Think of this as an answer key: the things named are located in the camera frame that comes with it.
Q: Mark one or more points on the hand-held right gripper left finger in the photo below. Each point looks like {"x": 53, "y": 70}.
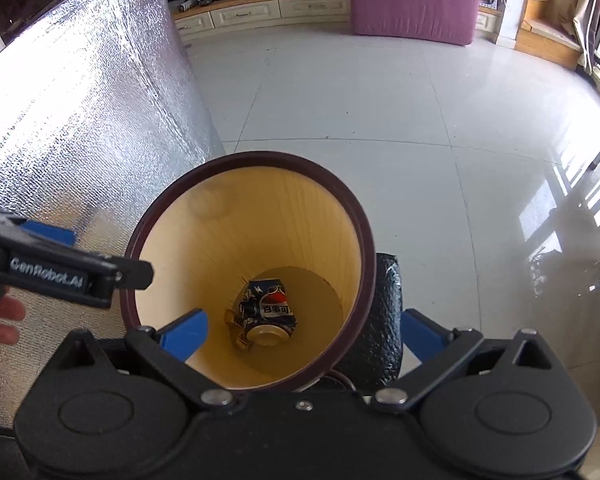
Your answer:
{"x": 182, "y": 334}

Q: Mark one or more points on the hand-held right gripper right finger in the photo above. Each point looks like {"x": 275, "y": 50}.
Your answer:
{"x": 422, "y": 334}

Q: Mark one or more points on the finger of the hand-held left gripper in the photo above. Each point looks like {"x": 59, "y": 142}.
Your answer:
{"x": 135, "y": 272}
{"x": 50, "y": 233}

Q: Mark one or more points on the crushed blue soda can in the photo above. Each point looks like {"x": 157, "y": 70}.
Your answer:
{"x": 267, "y": 312}

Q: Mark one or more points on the wooden bin with brown rim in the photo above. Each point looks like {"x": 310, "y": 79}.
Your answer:
{"x": 280, "y": 220}

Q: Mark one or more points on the person's left hand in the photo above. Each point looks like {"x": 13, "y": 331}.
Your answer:
{"x": 0, "y": 330}

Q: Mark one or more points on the silver foil table cover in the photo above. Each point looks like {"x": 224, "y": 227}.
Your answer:
{"x": 80, "y": 135}

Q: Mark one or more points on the cream drawer cabinet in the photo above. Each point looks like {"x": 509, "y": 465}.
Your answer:
{"x": 260, "y": 12}

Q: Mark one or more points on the wooden steps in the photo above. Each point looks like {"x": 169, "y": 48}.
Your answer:
{"x": 547, "y": 30}

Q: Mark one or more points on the white board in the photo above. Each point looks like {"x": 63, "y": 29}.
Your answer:
{"x": 515, "y": 0}

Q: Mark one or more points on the beige curtain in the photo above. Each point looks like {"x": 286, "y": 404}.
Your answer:
{"x": 586, "y": 15}

